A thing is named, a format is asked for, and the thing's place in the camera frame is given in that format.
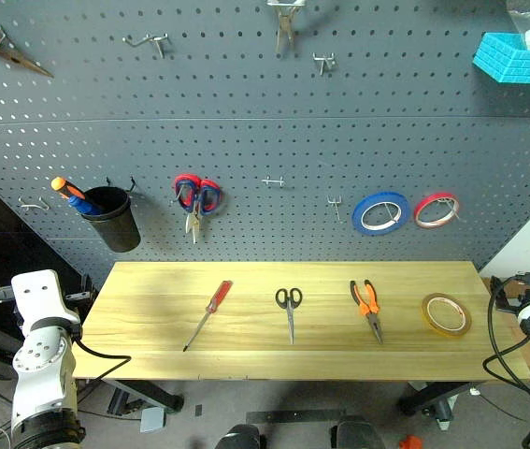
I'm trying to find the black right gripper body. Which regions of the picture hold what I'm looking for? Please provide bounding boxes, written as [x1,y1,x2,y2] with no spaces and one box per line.
[491,275,525,313]

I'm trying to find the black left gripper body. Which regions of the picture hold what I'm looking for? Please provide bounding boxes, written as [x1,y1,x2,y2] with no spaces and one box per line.
[64,274,99,308]

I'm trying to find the yellow tape roll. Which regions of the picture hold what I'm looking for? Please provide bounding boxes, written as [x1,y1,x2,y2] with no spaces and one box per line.
[421,292,473,339]

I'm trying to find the orange and black pliers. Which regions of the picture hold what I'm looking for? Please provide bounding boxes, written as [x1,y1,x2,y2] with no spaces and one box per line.
[349,279,385,346]

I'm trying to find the red handled screwdriver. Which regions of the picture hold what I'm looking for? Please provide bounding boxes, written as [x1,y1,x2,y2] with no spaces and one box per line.
[181,280,235,353]

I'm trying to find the black handled scissors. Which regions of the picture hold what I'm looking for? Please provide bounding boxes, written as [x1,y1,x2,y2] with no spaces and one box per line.
[274,286,304,346]

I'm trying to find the black cup holder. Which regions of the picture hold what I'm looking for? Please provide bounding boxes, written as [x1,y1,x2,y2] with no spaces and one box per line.
[79,185,142,254]

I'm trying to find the grey metal pegboard wall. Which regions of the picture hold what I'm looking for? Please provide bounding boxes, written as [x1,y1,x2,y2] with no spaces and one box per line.
[0,0,530,282]

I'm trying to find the orange and blue screwdriver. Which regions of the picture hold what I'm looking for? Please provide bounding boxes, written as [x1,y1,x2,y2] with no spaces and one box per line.
[50,176,103,216]

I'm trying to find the black table leg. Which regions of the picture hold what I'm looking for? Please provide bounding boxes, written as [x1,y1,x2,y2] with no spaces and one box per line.
[396,381,483,418]
[103,378,186,413]

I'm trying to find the red tape roll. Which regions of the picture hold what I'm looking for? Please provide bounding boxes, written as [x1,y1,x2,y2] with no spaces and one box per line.
[413,193,461,231]

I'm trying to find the grey foot pedal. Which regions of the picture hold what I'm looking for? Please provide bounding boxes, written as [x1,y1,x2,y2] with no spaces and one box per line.
[138,406,168,434]

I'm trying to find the red and blue scissors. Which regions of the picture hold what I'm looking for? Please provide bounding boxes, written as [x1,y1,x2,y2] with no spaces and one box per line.
[172,173,224,246]

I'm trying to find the blue tape roll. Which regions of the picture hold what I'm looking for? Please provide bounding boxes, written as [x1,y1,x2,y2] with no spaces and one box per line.
[351,190,412,237]

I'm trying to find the dark rounded shape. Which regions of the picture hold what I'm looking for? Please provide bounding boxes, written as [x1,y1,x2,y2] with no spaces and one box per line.
[329,415,379,449]
[214,423,266,449]

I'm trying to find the blue plastic storage bin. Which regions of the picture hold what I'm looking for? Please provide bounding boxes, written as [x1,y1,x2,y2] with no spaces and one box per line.
[472,31,530,87]

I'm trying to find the black metal strip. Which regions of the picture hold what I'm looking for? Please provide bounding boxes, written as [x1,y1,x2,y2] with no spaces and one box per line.
[245,408,347,425]

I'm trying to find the orange needle-nose pliers black grips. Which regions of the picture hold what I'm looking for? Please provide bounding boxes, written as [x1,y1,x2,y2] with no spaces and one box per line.
[0,16,55,79]

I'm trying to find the silver locking pliers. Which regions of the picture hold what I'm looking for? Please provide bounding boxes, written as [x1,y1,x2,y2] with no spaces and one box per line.
[266,0,307,55]

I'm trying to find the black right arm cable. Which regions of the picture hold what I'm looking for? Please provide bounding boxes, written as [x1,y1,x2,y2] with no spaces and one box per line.
[481,271,530,404]

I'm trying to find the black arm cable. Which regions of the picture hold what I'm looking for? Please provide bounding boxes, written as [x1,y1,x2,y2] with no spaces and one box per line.
[0,285,133,389]
[481,271,530,404]

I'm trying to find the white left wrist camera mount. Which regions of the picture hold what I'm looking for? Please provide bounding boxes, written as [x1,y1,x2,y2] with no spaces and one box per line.
[10,268,82,334]

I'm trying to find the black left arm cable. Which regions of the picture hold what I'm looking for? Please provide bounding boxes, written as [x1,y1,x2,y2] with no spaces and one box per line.
[0,285,133,389]

